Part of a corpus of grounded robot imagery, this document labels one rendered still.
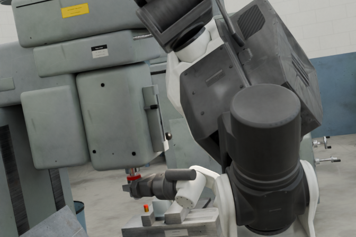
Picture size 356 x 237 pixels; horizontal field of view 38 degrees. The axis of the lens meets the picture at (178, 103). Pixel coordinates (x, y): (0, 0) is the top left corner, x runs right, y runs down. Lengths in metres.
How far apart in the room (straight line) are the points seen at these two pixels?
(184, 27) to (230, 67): 0.13
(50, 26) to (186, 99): 0.65
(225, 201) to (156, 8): 0.44
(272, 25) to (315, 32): 6.91
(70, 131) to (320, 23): 6.65
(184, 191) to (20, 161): 0.60
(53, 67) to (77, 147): 0.25
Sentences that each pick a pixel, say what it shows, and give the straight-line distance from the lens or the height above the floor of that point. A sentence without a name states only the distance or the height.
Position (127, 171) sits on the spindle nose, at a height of 1.29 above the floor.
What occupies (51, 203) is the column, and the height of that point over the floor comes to 1.18.
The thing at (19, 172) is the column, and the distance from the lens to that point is 1.83.
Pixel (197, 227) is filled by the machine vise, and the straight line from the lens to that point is 1.86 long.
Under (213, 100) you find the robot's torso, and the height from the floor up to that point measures 1.53.
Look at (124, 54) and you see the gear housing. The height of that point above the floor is 1.66.
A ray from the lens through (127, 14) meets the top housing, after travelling 1.52.
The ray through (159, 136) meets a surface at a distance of 1.64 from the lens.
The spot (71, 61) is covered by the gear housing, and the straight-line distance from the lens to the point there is 1.61.
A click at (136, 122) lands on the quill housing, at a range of 1.58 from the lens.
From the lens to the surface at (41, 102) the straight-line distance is 1.68.
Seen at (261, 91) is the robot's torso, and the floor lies 1.55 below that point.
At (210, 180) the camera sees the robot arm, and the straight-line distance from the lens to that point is 1.59.
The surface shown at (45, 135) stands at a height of 1.45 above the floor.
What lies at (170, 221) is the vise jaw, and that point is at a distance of 1.88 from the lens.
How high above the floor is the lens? 1.64
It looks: 6 degrees down
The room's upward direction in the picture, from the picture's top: 10 degrees counter-clockwise
